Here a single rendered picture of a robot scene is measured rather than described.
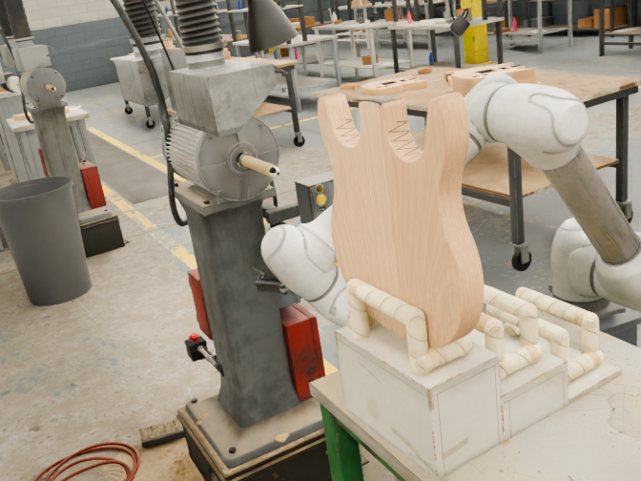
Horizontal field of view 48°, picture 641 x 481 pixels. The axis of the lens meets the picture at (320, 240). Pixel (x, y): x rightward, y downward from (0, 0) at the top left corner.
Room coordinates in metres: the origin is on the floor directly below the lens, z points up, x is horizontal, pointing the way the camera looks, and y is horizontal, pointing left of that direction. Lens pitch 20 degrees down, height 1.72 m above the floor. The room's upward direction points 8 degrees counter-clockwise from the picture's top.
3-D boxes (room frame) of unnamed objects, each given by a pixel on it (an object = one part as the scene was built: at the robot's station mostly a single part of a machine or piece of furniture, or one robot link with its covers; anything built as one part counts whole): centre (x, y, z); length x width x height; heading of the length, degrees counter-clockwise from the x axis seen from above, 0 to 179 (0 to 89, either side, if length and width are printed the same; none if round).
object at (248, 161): (1.91, 0.13, 1.25); 0.18 x 0.03 x 0.03; 26
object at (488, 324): (1.15, -0.23, 1.12); 0.20 x 0.03 x 0.03; 29
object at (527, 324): (1.12, -0.34, 1.07); 0.03 x 0.03 x 0.09
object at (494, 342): (1.08, -0.27, 1.07); 0.03 x 0.03 x 0.09
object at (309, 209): (2.22, 0.02, 0.99); 0.24 x 0.21 x 0.26; 26
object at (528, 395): (1.17, -0.26, 0.98); 0.27 x 0.16 x 0.09; 30
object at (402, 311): (1.07, -0.09, 1.20); 0.20 x 0.03 x 0.03; 29
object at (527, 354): (1.09, -0.31, 1.04); 0.11 x 0.03 x 0.03; 120
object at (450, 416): (1.10, -0.13, 1.02); 0.27 x 0.15 x 0.17; 30
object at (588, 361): (1.16, -0.45, 0.96); 0.11 x 0.03 x 0.03; 120
